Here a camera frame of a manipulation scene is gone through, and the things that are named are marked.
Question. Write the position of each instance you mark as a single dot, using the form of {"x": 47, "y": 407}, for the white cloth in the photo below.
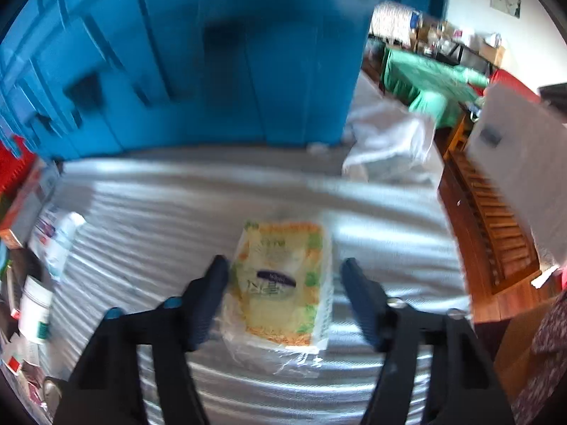
{"x": 390, "y": 141}

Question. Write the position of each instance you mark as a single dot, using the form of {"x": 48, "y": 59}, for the person's dark patterned clothing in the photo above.
{"x": 545, "y": 354}

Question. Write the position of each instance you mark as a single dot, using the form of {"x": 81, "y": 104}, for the floral patterned cushion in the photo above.
{"x": 392, "y": 22}

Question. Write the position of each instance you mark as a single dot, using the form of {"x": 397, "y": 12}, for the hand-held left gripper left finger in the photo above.
{"x": 208, "y": 305}

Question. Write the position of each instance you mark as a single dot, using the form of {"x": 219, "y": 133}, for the white jar green label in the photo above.
{"x": 35, "y": 310}

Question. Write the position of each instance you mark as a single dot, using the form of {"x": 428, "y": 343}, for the silver ribbed mat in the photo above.
{"x": 155, "y": 221}

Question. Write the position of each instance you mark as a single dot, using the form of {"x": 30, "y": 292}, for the wooden slatted chair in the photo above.
{"x": 487, "y": 221}

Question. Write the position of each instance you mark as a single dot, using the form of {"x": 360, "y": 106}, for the orange box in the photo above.
{"x": 24, "y": 212}

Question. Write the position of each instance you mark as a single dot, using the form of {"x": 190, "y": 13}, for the red seat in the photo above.
{"x": 514, "y": 84}

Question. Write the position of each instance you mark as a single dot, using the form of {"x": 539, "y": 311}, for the green cloth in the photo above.
{"x": 421, "y": 79}

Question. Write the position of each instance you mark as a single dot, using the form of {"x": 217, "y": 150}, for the white foam board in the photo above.
{"x": 518, "y": 150}

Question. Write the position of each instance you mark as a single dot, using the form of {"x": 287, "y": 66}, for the white paper scrap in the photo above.
{"x": 547, "y": 276}

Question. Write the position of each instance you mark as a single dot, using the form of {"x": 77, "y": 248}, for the red plastic basket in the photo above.
{"x": 13, "y": 168}

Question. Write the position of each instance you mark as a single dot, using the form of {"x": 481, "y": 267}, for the white tube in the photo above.
{"x": 64, "y": 239}

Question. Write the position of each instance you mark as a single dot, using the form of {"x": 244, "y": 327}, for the dark cluttered table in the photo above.
{"x": 447, "y": 51}

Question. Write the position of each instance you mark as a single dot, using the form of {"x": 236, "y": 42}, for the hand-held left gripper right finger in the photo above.
{"x": 363, "y": 305}

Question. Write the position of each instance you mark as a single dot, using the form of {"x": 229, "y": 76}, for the yellow-green packaged food pack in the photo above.
{"x": 279, "y": 283}

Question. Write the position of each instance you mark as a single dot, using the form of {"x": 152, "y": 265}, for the cardboard box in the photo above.
{"x": 492, "y": 51}

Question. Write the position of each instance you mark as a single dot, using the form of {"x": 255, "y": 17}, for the blue cabinet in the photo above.
{"x": 199, "y": 62}

